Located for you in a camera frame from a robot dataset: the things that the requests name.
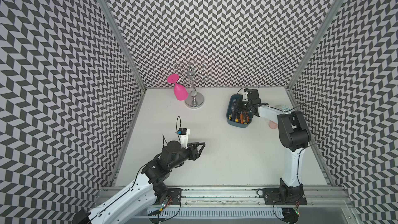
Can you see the teal plastic storage box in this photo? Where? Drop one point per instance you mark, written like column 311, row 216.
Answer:
column 232, row 101

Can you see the aluminium left corner post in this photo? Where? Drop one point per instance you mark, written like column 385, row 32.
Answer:
column 121, row 42

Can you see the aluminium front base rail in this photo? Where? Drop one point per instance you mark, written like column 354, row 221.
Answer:
column 320, row 204

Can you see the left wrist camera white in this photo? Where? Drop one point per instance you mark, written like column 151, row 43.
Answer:
column 183, row 135

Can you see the chrome glass holder stand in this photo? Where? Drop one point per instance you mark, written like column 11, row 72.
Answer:
column 195, row 99

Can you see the pink transparent plastic cup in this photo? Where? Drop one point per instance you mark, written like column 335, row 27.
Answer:
column 272, row 125

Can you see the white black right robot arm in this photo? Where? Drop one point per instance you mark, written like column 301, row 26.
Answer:
column 294, row 135

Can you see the pink plastic wine glass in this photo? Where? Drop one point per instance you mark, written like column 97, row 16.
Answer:
column 179, row 90

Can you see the aluminium right corner post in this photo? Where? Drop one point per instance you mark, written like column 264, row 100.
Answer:
column 333, row 11

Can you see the patterned ceramic bowl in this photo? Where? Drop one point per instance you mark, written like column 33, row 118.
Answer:
column 284, row 108

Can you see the black yellow grip screwdriver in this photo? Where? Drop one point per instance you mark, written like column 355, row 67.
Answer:
column 231, row 110

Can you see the aluminium corner post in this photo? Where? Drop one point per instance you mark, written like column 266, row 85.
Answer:
column 121, row 42
column 333, row 11

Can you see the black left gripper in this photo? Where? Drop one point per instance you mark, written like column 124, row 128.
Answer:
column 193, row 150

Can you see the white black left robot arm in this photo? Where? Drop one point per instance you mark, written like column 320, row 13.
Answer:
column 147, row 189

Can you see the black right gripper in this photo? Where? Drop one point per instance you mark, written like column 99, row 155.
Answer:
column 238, row 102

